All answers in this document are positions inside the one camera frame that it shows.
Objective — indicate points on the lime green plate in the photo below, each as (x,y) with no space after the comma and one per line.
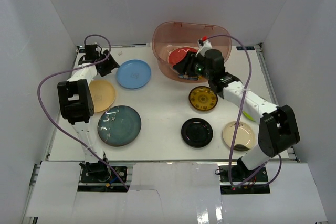
(248,116)

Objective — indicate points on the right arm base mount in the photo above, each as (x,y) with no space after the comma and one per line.
(238,176)

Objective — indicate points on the red floral ceramic plate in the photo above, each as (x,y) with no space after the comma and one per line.
(178,54)

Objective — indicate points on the yellow-orange plastic plate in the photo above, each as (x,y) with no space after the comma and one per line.
(103,94)

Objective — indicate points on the beige ceramic plate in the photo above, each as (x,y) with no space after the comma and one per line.
(245,137)

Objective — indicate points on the light blue plastic plate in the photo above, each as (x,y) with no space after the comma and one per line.
(133,74)

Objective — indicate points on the yellow patterned black plate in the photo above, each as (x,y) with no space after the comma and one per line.
(202,98)

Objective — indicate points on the dark teal ceramic plate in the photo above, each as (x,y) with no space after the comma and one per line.
(119,126)

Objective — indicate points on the black glossy plate front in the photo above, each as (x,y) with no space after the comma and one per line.
(196,132)

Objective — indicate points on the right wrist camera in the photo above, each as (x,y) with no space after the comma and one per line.
(204,46)

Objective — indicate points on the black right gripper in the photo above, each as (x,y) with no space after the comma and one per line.
(187,65)

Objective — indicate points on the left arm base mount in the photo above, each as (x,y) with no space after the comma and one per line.
(98,173)

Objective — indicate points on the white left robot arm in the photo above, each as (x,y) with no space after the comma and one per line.
(77,107)

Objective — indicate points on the right blue corner label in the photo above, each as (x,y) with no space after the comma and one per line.
(248,48)

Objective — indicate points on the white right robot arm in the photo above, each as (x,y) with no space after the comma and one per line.
(278,129)

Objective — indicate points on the translucent pink plastic bin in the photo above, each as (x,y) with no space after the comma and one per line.
(172,40)

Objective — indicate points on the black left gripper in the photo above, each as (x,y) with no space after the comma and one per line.
(105,64)

